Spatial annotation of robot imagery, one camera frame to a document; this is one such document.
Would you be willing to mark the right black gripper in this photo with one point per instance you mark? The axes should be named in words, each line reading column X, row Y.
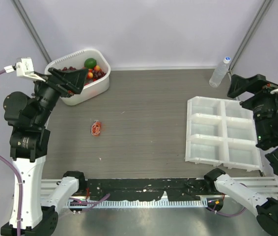
column 259, row 85

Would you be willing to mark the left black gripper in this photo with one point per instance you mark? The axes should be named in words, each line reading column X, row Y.
column 68, row 82

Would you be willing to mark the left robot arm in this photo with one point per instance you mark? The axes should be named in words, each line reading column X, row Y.
column 28, row 116

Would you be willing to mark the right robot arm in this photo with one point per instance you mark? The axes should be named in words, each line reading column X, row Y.
column 264, row 105

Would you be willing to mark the red grape bunch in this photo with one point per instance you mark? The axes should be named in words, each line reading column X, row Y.
column 68, row 68

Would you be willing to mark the red yellow cherry cluster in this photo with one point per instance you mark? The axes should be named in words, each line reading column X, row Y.
column 94, row 74

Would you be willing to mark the white plastic fruit basket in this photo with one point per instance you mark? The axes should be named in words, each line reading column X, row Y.
column 76, row 60

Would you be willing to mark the green lime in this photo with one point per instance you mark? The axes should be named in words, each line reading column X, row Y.
column 90, row 63

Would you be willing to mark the clear water bottle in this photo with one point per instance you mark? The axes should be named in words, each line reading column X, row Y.
column 219, row 73

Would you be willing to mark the white compartment tray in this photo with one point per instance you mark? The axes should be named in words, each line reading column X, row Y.
column 221, row 132

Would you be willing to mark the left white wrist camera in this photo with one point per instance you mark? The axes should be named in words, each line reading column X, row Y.
column 24, row 67

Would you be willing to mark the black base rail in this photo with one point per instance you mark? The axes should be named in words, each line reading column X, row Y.
column 150, row 189

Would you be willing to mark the white slotted cable duct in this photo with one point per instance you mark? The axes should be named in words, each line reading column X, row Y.
column 163, row 203

